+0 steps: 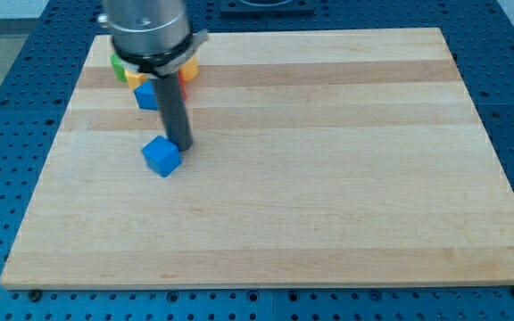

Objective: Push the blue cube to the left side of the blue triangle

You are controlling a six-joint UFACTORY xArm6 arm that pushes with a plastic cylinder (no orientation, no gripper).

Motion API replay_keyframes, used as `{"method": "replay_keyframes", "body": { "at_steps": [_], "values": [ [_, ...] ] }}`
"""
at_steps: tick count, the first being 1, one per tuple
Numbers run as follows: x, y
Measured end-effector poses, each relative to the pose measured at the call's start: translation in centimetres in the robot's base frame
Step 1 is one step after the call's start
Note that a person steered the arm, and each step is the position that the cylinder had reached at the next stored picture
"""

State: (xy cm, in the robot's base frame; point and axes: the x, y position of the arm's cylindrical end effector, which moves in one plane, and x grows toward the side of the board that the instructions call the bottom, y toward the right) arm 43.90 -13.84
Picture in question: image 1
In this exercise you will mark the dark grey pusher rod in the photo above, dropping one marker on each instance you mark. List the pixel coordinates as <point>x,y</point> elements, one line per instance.
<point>171,105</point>

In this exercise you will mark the blue cube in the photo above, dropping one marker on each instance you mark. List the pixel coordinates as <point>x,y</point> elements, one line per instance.
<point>161,156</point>

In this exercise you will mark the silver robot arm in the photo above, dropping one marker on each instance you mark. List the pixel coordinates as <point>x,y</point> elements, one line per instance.
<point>156,38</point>

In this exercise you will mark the blue triangle block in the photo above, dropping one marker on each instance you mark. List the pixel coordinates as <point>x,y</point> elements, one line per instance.
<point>145,96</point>

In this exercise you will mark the red block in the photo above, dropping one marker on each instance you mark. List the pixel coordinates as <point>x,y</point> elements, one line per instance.
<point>182,88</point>

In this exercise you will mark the yellow block right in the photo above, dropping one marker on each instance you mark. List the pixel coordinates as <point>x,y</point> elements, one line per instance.
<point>189,70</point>

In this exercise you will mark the yellow block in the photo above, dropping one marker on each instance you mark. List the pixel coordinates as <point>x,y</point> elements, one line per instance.
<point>134,80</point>
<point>189,70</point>

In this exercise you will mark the yellow block left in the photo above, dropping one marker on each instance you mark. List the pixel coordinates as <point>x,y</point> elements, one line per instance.
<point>134,80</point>

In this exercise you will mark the green block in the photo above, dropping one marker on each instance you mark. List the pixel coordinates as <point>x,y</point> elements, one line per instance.
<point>118,68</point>

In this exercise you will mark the wooden board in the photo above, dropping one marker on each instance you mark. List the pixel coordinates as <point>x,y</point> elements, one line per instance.
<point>341,158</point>

